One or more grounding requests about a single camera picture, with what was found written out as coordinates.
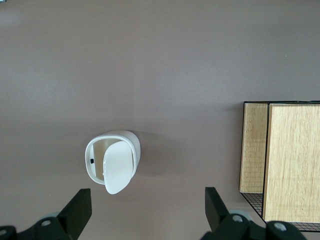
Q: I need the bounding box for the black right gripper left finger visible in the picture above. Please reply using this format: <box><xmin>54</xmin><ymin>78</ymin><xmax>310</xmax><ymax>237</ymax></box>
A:
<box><xmin>0</xmin><ymin>188</ymin><xmax>93</xmax><ymax>240</ymax></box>

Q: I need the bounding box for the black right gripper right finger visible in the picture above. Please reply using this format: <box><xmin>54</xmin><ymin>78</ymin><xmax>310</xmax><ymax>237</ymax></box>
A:
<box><xmin>201</xmin><ymin>186</ymin><xmax>308</xmax><ymax>240</ymax></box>

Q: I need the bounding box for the white trash can lid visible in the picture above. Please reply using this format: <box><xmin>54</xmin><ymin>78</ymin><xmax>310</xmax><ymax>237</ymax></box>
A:
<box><xmin>102</xmin><ymin>140</ymin><xmax>133</xmax><ymax>196</ymax></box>

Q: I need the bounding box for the white trash can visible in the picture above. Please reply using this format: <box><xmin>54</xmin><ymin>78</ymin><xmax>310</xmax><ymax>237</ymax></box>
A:
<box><xmin>84</xmin><ymin>129</ymin><xmax>141</xmax><ymax>186</ymax></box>

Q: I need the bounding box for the wooden shelf with wire frame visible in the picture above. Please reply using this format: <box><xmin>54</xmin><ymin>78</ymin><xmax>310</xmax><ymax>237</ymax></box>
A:
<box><xmin>238</xmin><ymin>100</ymin><xmax>320</xmax><ymax>233</ymax></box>

